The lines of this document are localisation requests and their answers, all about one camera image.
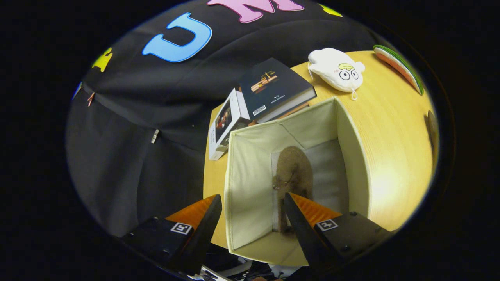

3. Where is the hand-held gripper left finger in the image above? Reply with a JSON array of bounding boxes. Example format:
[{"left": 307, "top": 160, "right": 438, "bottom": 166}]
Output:
[{"left": 121, "top": 194, "right": 223, "bottom": 276}]

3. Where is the black hardcover book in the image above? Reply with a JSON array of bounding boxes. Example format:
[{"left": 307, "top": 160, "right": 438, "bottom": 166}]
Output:
[{"left": 238, "top": 58, "right": 317, "bottom": 124}]

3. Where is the white plush toy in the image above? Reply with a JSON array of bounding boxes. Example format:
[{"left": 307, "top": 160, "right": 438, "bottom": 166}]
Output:
[{"left": 308, "top": 48, "right": 366, "bottom": 100}]

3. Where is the white picture book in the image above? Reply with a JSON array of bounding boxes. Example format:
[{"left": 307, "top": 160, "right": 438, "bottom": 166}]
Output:
[{"left": 208, "top": 88, "right": 252, "bottom": 161}]

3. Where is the watermelon slice plush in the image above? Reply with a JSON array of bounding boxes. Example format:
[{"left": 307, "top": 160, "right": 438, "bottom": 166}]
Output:
[{"left": 372, "top": 44, "right": 425, "bottom": 96}]

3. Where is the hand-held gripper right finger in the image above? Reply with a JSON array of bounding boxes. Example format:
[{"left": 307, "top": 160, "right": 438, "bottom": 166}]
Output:
[{"left": 284, "top": 192, "right": 393, "bottom": 274}]

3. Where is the black backdrop cloth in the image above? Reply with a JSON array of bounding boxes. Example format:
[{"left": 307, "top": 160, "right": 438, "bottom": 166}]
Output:
[{"left": 66, "top": 0, "right": 391, "bottom": 238}]

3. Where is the grey fabric storage box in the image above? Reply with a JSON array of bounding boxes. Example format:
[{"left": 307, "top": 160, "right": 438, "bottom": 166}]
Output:
[{"left": 225, "top": 96, "right": 371, "bottom": 267}]

